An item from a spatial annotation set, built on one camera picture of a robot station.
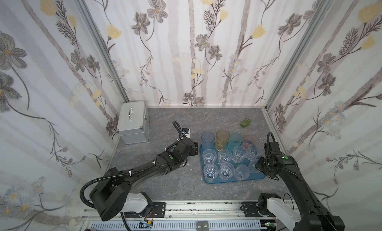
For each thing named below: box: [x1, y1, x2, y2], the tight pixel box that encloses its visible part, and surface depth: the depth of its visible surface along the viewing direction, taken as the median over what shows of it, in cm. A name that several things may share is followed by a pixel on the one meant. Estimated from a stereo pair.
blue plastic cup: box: [200, 131, 216, 152], surface depth 92 cm
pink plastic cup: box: [242, 136, 255, 150], surface depth 95 cm
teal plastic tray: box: [199, 143, 266, 184], surface depth 88 cm
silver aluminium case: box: [116, 100, 150, 145], surface depth 95 cm
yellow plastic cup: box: [215, 128, 230, 152], surface depth 90 cm
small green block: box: [240, 118, 252, 128], surface depth 110 cm
